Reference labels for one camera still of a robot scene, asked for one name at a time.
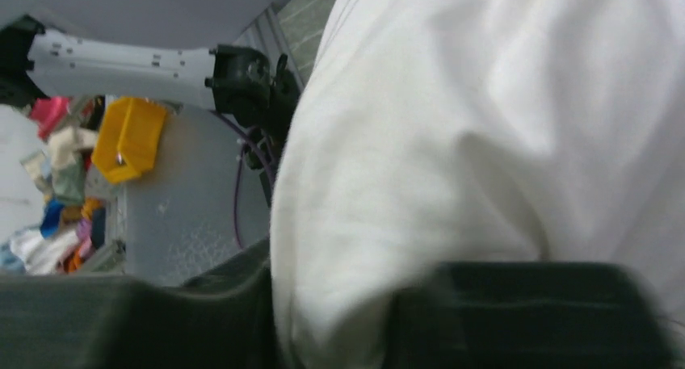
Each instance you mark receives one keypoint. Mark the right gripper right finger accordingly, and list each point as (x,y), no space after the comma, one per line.
(528,315)

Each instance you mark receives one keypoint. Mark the pile of colourful cloths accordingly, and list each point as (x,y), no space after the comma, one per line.
(73,223)

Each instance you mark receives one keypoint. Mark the yellow plastic bin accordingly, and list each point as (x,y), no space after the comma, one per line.
(128,140)

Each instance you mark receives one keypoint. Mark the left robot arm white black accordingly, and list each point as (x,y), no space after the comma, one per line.
(252,80)

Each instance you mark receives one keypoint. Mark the white pillow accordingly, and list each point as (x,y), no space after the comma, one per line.
(496,130)

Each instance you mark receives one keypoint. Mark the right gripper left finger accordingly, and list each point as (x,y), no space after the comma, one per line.
(219,319)

